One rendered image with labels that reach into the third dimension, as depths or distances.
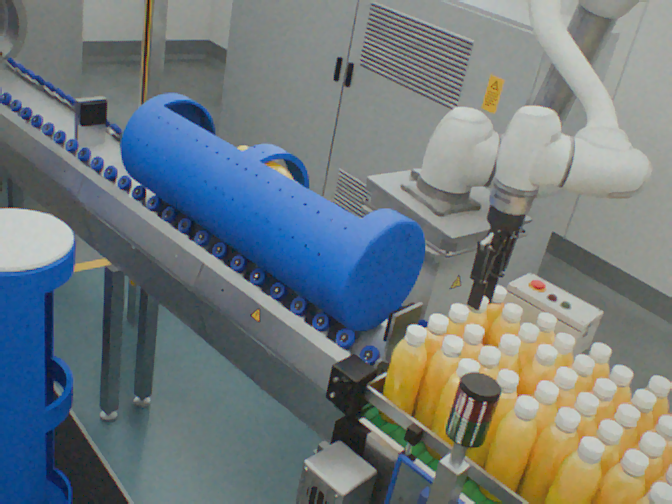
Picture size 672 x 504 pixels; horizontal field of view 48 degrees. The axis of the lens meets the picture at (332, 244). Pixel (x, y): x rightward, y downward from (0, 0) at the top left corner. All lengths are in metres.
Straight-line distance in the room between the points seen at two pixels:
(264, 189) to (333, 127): 2.19
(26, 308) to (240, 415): 1.33
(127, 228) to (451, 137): 0.96
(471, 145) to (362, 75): 1.72
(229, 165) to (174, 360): 1.43
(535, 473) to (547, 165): 0.57
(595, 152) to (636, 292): 2.96
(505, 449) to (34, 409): 1.10
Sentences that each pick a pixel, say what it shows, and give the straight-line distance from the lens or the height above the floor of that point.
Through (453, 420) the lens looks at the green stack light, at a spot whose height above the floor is 1.19.
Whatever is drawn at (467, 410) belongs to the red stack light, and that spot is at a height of 1.23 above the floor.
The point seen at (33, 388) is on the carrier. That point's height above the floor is 0.71.
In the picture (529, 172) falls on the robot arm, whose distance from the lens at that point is 1.51.
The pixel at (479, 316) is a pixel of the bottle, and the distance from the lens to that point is 1.69.
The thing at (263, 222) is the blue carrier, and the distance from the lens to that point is 1.76.
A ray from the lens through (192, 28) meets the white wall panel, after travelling 7.25.
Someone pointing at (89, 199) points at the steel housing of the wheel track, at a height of 0.85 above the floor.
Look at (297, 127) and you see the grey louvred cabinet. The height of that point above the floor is 0.54.
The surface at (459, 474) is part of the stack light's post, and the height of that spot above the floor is 1.10.
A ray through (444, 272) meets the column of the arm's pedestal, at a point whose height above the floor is 0.91.
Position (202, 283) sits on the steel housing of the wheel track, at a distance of 2.02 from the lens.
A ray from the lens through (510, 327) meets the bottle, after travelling 1.69.
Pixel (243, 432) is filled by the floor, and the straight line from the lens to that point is 2.86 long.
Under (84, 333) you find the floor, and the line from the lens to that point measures 3.29.
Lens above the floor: 1.92
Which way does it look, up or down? 27 degrees down
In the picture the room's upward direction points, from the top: 11 degrees clockwise
